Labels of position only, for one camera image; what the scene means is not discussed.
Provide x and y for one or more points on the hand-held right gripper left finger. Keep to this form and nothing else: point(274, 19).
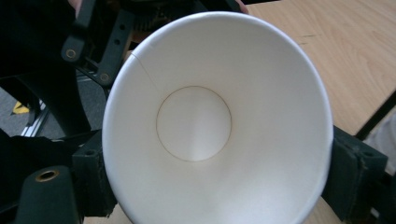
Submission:
point(91, 183)

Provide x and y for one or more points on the blue and white paper cup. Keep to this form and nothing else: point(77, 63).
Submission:
point(218, 124)

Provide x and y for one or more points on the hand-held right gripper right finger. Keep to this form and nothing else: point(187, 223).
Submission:
point(351, 174)

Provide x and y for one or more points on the aluminium floor rail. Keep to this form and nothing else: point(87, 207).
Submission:
point(35, 123)

